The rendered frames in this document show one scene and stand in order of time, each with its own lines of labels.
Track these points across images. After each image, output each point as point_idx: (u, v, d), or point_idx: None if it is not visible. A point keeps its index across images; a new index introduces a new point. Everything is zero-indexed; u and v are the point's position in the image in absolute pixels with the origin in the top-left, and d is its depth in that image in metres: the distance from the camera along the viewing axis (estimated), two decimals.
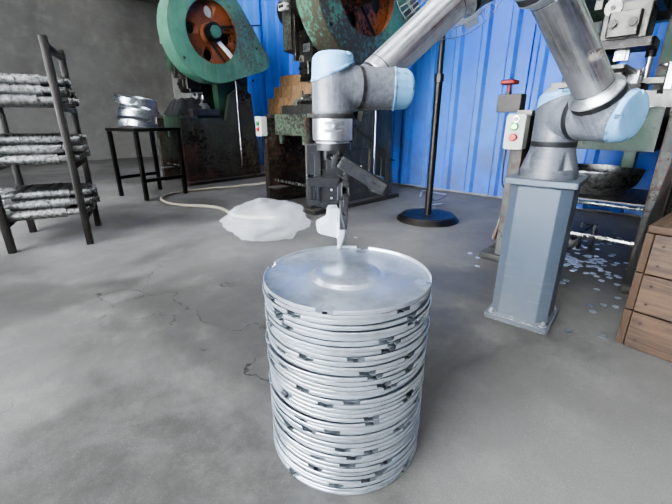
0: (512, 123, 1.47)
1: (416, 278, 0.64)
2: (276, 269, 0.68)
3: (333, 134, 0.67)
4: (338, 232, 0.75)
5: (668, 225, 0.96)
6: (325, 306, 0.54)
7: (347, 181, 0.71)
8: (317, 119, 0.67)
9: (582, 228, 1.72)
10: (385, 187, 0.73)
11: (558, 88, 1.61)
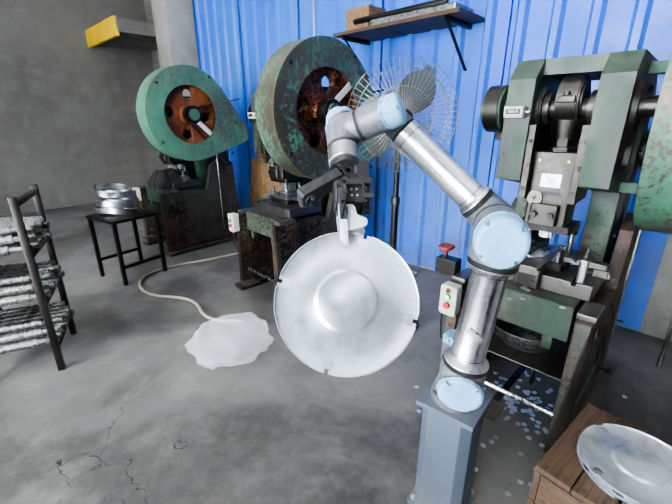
0: (445, 293, 1.59)
1: (405, 311, 0.74)
2: (283, 287, 0.75)
3: None
4: None
5: (552, 466, 1.07)
6: (326, 362, 0.71)
7: None
8: None
9: (520, 368, 1.83)
10: None
11: None
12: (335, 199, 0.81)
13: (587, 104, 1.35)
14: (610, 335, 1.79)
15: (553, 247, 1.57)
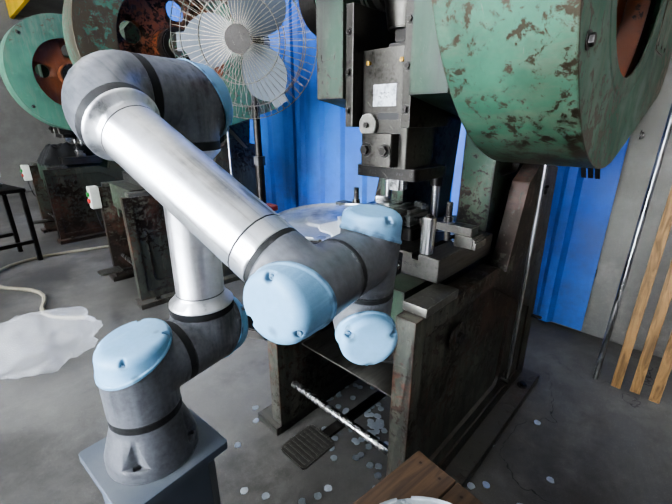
0: None
1: None
2: None
3: None
4: None
5: None
6: (340, 206, 1.00)
7: None
8: None
9: None
10: (395, 273, 0.69)
11: None
12: None
13: None
14: (514, 336, 1.27)
15: (408, 205, 1.05)
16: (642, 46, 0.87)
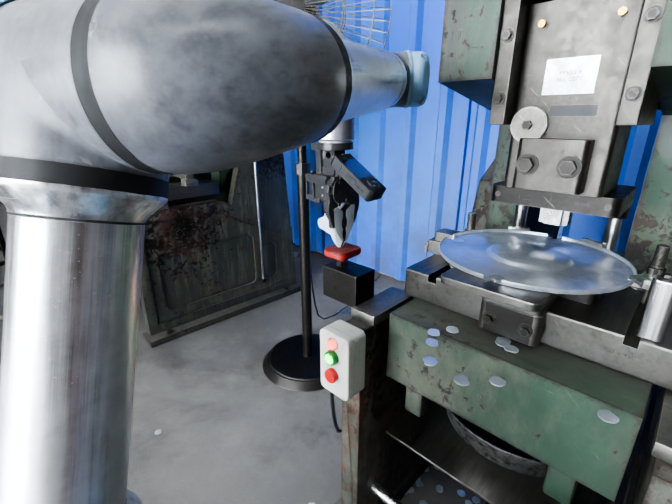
0: (329, 349, 0.70)
1: (458, 242, 0.70)
2: (623, 275, 0.55)
3: None
4: (330, 230, 0.76)
5: None
6: (553, 240, 0.71)
7: (333, 181, 0.71)
8: None
9: None
10: (367, 193, 0.67)
11: None
12: (350, 195, 0.75)
13: None
14: None
15: None
16: None
